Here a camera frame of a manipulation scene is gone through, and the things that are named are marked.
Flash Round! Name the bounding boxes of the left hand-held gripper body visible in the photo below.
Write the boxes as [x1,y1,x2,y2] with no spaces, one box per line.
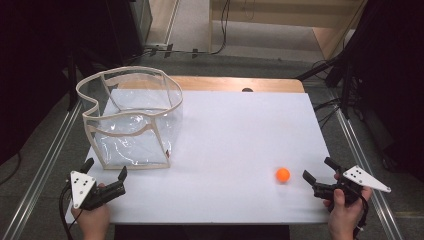
[69,170,127,212]

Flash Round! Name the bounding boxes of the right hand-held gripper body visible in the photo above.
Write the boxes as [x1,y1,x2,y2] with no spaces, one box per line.
[313,165,392,205]

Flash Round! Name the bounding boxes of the orange ball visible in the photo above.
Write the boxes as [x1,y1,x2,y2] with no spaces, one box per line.
[275,167,291,183]

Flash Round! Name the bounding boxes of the clear plastic bag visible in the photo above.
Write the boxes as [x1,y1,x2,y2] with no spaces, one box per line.
[75,65,184,171]

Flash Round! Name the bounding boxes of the person's left hand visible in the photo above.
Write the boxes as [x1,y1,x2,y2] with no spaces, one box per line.
[71,203,111,240]

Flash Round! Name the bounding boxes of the person's right hand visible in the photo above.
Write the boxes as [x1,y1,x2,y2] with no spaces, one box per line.
[323,186,372,240]

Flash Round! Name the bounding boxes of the white board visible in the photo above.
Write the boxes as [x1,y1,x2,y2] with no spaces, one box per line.
[64,89,338,225]

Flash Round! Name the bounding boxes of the black metal stand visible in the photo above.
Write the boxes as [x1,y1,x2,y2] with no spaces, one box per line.
[65,49,80,112]
[295,54,355,119]

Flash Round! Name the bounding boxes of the person's dark clothing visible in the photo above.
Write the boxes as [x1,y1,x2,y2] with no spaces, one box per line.
[114,224,291,240]

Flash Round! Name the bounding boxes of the wooden table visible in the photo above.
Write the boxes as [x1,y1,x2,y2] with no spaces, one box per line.
[114,75,306,94]

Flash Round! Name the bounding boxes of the dark cabinet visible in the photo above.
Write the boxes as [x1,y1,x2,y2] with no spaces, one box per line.
[106,0,154,65]

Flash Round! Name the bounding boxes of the light wooden shelf unit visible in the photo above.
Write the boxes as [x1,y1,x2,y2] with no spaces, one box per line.
[208,0,368,61]

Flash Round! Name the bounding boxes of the metal floor rail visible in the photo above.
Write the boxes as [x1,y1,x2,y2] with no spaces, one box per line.
[0,99,83,240]
[333,106,405,240]

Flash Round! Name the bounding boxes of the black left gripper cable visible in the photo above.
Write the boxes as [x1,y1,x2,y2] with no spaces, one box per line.
[58,184,83,240]

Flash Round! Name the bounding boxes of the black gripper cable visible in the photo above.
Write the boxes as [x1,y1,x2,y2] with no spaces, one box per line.
[353,194,370,240]
[58,184,83,240]

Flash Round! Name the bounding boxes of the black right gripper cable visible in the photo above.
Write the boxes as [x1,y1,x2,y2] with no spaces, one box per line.
[353,194,370,240]

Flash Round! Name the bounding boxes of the black floor cables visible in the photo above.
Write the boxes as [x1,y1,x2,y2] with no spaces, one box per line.
[313,97,343,130]

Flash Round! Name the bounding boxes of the floor cable with black clips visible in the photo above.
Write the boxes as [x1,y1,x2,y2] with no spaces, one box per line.
[142,43,210,60]

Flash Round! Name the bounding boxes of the black hanging cable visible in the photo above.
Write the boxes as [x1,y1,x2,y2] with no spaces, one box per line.
[210,0,232,55]

